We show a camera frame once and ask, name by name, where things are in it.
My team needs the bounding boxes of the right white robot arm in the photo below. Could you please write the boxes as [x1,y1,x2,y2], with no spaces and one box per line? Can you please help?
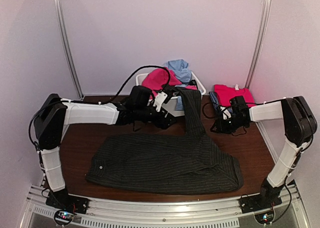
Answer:
[210,96,318,209]

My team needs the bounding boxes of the white plastic laundry bin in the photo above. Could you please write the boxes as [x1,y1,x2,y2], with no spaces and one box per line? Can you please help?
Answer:
[135,71,207,117]

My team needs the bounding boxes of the right aluminium frame post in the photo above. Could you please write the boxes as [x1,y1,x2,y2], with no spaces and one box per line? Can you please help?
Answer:
[245,0,272,89]

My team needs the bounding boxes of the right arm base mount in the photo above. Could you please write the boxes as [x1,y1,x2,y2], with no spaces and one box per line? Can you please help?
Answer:
[238,194,282,214]

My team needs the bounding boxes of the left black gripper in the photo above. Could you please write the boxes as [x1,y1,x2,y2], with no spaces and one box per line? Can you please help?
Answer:
[135,106,178,130]

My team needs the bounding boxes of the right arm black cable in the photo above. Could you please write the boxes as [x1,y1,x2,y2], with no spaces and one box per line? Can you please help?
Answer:
[201,102,248,137]

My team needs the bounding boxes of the light blue shirt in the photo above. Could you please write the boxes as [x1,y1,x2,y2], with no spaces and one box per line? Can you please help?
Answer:
[163,59,196,111]

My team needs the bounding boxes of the right circuit board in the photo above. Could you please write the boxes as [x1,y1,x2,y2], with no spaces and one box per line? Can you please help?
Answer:
[254,210,275,225]

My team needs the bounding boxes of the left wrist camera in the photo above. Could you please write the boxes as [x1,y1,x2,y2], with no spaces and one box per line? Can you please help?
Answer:
[153,87,179,112]

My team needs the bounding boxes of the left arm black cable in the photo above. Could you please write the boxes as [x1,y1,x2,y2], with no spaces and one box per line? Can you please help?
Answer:
[28,66,171,149]

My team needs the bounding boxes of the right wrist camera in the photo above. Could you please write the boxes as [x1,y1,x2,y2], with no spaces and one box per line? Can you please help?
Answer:
[220,106,233,120]

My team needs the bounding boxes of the left aluminium frame post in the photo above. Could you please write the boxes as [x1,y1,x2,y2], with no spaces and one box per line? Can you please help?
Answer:
[53,0,84,99]

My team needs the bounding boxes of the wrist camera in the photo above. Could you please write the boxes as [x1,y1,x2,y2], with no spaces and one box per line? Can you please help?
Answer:
[153,87,179,112]
[220,106,233,120]

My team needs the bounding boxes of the aluminium frame post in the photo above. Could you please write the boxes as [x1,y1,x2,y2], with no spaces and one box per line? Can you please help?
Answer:
[245,0,272,89]
[53,0,84,99]

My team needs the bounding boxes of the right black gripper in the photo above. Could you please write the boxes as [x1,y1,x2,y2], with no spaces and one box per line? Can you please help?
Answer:
[211,115,246,134]

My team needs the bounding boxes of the left circuit board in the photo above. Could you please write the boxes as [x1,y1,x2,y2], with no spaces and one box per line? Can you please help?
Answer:
[53,210,75,226]

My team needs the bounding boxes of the black striped shirt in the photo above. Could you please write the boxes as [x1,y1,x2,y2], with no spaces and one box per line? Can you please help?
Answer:
[85,89,244,195]

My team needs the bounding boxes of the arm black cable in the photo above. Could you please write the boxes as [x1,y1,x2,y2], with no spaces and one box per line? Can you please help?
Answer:
[201,102,248,137]
[28,66,171,149]

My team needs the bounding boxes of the red t-shirt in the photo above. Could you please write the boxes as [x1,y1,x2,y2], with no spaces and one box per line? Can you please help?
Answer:
[213,84,255,107]

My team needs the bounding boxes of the circuit board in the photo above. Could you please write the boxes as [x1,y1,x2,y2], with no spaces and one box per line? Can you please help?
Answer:
[254,210,275,225]
[53,210,75,226]

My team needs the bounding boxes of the pink garment in bin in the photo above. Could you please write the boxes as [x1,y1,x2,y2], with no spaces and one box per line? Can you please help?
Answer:
[141,67,198,99]

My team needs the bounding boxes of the folded blue checkered shirt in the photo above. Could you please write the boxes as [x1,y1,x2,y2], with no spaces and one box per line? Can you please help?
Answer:
[209,91,222,112]

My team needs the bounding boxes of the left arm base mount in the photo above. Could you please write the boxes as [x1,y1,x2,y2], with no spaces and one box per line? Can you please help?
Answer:
[45,195,89,215]

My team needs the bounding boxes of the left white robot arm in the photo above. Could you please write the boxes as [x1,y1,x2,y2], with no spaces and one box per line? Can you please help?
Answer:
[28,85,176,210]

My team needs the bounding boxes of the front aluminium rail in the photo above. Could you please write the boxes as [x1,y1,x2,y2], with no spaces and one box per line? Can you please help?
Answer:
[18,185,310,228]

